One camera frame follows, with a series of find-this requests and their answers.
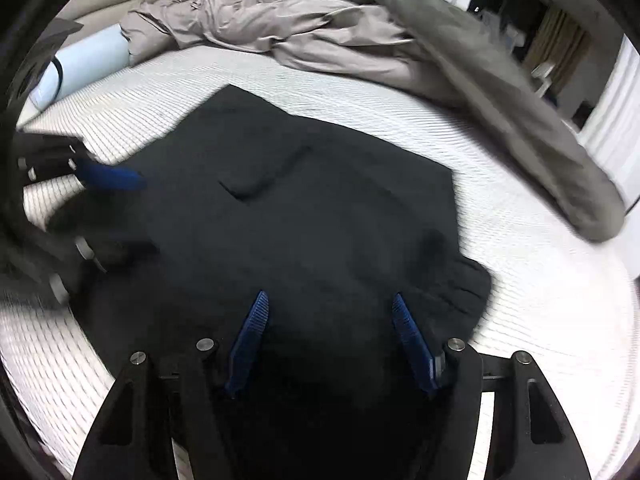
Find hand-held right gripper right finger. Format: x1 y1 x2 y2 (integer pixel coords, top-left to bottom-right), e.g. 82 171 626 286
391 292 593 480

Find light grey crumpled blanket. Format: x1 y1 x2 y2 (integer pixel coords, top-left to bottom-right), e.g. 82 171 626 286
120 0 451 106

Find beige curtain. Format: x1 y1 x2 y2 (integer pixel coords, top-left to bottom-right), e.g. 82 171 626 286
522 5 591 91

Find white chair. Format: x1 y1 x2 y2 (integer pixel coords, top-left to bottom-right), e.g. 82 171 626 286
530 62 558 96

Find white honeycomb bed mat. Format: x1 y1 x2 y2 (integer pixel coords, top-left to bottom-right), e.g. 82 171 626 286
0 45 640 480

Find light blue pillow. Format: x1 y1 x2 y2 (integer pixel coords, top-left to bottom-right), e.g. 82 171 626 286
30 24 132 112

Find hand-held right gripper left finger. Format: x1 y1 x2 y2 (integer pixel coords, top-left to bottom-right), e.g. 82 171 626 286
72 290 271 480

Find black pants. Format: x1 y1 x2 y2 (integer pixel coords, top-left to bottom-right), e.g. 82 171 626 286
50 84 493 480

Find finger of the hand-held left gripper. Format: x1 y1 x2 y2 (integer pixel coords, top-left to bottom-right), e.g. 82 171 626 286
17 132 148 193
30 230 161 306

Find dark grey duvet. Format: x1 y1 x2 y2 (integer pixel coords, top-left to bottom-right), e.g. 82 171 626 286
267 0 628 243

